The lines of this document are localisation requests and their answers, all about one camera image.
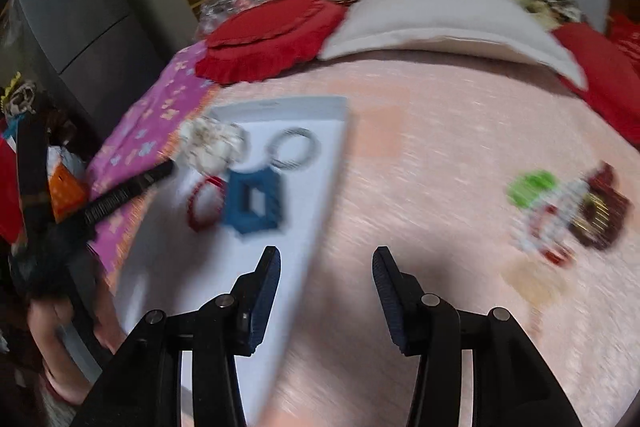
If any orange bag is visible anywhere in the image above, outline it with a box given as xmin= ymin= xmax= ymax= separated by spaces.
xmin=47 ymin=157 xmax=91 ymax=224

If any red bangle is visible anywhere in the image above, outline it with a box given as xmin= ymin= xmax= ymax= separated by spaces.
xmin=186 ymin=176 xmax=228 ymax=233

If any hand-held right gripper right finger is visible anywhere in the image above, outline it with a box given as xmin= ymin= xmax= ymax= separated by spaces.
xmin=372 ymin=247 xmax=583 ymax=427

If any white and red bead bracelet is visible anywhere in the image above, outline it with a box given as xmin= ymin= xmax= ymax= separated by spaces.
xmin=510 ymin=184 xmax=591 ymax=267

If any grey refrigerator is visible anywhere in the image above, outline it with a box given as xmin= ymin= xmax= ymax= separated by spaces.
xmin=10 ymin=0 xmax=196 ymax=138

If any pink bed blanket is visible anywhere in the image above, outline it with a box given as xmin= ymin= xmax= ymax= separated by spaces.
xmin=100 ymin=52 xmax=640 ymax=427

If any grey ring bracelet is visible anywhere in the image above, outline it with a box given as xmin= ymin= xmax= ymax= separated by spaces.
xmin=267 ymin=127 xmax=323 ymax=170

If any purple floral sheet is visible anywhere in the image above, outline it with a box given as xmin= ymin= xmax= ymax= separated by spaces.
xmin=82 ymin=39 xmax=221 ymax=275

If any pale beige ring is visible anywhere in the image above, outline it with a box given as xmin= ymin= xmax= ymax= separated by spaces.
xmin=500 ymin=257 xmax=576 ymax=310

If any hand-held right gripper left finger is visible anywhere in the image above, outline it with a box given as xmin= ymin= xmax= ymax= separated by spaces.
xmin=70 ymin=246 xmax=282 ymax=427

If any round red frilled pillow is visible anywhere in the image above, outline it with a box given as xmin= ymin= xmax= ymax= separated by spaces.
xmin=194 ymin=0 xmax=348 ymax=85

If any green bead bracelet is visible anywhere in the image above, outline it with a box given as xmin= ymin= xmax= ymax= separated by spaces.
xmin=507 ymin=171 xmax=558 ymax=208

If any dark red dotted scrunchie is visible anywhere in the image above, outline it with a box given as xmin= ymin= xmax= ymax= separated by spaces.
xmin=570 ymin=162 xmax=631 ymax=250

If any large red frilled pillow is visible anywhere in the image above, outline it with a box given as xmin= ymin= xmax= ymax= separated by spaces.
xmin=550 ymin=13 xmax=640 ymax=136

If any clear crinkled plastic bag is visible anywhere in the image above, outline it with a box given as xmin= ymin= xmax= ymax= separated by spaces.
xmin=197 ymin=0 xmax=261 ymax=38

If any white floral scrunchie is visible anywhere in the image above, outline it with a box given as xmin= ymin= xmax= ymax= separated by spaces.
xmin=177 ymin=117 xmax=248 ymax=172

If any white pillow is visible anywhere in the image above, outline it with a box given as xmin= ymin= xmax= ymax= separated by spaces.
xmin=317 ymin=0 xmax=588 ymax=90

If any white tray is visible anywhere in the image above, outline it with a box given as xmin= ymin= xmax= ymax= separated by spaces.
xmin=114 ymin=96 xmax=351 ymax=425

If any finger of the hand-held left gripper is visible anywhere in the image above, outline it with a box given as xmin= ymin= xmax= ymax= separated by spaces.
xmin=82 ymin=159 xmax=176 ymax=228

